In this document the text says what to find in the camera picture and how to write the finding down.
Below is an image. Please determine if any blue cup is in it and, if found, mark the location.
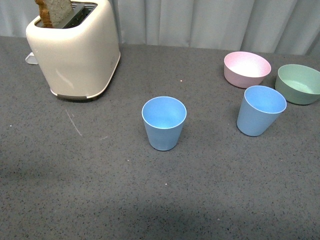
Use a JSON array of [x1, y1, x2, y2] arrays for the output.
[[236, 85, 287, 137], [141, 96, 187, 151]]

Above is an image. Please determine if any pink bowl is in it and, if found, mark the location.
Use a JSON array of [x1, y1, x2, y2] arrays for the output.
[[223, 51, 272, 89]]

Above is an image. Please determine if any cream white toaster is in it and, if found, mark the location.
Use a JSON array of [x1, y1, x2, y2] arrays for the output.
[[26, 0, 121, 99]]

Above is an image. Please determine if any white toaster lever knob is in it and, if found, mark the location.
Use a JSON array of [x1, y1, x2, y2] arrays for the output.
[[25, 52, 38, 65]]

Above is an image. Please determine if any green bowl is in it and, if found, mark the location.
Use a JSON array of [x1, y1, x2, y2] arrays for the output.
[[274, 64, 320, 105]]

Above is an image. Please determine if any slice of brown bread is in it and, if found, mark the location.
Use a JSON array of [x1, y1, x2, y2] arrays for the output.
[[34, 0, 73, 28]]

